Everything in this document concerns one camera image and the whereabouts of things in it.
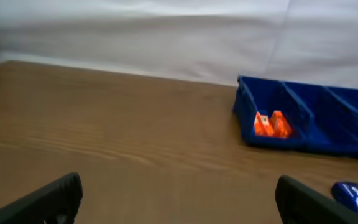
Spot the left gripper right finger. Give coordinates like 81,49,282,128
275,175,358,224

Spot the blue candy pack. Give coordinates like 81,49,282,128
331,182,358,222

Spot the blue tray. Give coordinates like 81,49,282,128
232,75,358,159

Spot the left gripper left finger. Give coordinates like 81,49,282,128
0,172,83,224

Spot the orange candy box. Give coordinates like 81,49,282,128
254,111,274,137
270,110,293,139

